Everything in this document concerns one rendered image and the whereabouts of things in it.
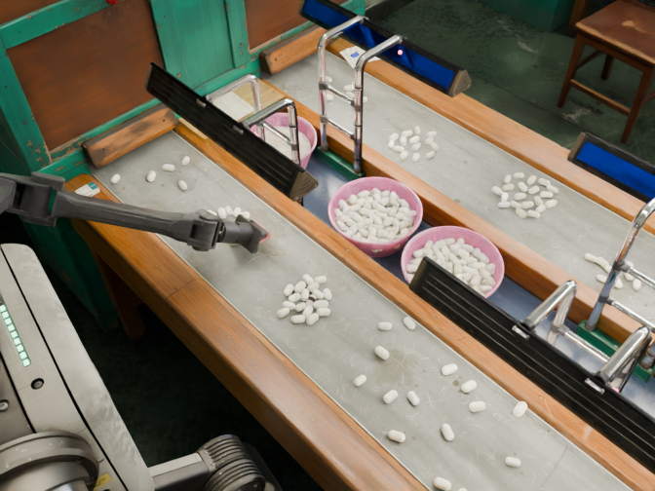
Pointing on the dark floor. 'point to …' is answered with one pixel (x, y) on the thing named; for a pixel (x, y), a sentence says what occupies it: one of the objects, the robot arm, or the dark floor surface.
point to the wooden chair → (619, 45)
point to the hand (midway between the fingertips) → (267, 235)
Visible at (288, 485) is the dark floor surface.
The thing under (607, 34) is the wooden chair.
